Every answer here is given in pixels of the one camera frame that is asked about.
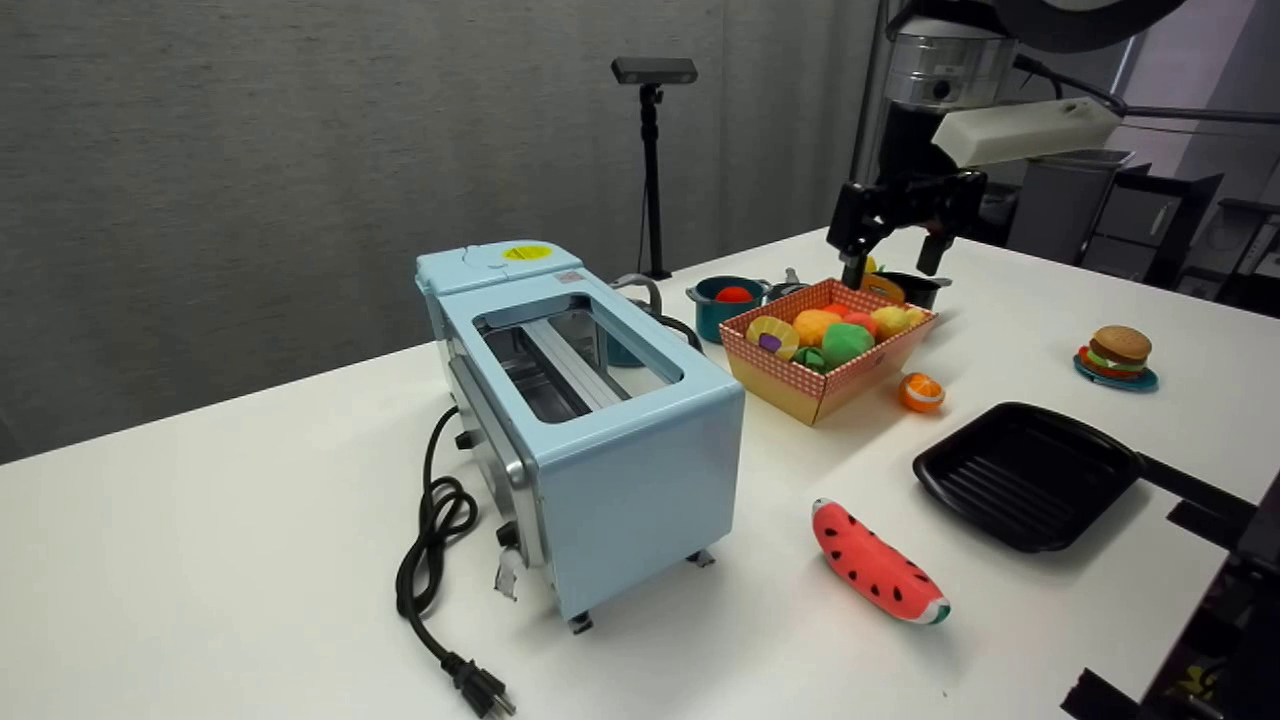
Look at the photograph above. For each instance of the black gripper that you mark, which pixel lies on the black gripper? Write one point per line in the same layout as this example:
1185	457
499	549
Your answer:
923	183

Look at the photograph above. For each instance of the green plush toy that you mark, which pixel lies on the green plush toy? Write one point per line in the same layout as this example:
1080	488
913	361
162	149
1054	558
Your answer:
847	347

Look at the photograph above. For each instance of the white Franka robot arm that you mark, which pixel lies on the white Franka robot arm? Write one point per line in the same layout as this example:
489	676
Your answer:
961	55

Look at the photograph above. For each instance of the small yellow toy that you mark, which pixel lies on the small yellow toy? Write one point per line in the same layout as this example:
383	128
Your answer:
869	269

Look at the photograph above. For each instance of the small black toy pan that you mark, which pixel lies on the small black toy pan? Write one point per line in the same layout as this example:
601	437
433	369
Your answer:
916	291

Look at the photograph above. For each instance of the yellow plush fruit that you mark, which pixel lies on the yellow plush fruit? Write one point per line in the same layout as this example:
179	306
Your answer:
893	316

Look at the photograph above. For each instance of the red plush fruit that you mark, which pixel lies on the red plush fruit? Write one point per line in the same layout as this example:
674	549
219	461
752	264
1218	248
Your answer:
855	316

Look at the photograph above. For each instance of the orange plush fruit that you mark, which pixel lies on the orange plush fruit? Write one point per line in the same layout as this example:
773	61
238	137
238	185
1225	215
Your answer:
815	327

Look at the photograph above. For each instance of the orange half fruit toy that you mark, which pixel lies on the orange half fruit toy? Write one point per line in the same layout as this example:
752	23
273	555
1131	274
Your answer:
923	393

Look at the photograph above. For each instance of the yellow purple fruit slice toy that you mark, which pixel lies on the yellow purple fruit slice toy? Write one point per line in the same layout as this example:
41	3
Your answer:
769	337

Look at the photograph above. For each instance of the orange cardboard box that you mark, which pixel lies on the orange cardboard box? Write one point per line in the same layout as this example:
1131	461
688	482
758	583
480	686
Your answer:
815	387

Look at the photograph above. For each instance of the red toy tomato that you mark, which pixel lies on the red toy tomato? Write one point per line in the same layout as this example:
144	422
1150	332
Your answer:
733	292

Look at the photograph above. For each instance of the teal toy pot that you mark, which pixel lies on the teal toy pot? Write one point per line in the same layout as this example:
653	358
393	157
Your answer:
711	316

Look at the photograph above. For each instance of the toy burger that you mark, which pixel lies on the toy burger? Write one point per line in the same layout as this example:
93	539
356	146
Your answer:
1117	348

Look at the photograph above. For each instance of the toy hamburger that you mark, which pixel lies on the toy hamburger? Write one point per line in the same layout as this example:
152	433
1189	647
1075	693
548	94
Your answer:
1132	382

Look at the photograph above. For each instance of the watermelon slice plush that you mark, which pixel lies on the watermelon slice plush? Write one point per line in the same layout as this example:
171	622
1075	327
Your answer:
874	564

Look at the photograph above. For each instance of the grey background chair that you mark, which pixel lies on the grey background chair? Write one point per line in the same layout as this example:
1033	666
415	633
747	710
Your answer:
1062	201

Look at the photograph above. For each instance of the black grill pan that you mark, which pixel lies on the black grill pan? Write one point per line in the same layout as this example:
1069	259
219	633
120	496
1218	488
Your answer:
1027	474

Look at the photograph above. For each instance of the light blue toaster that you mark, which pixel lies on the light blue toaster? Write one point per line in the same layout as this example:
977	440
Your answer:
625	454

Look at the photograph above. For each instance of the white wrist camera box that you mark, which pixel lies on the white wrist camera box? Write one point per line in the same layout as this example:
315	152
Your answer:
1021	128

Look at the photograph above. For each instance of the black camera on stand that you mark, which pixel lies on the black camera on stand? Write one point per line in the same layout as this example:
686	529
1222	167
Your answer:
653	83

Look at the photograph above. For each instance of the black robot mount frame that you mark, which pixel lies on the black robot mount frame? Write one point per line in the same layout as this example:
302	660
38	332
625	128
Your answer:
1234	627

